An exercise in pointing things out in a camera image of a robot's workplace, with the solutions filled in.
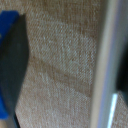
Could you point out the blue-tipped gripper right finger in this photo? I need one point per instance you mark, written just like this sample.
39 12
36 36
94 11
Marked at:
123 70

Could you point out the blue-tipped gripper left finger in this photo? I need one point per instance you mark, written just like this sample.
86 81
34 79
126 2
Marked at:
12 63

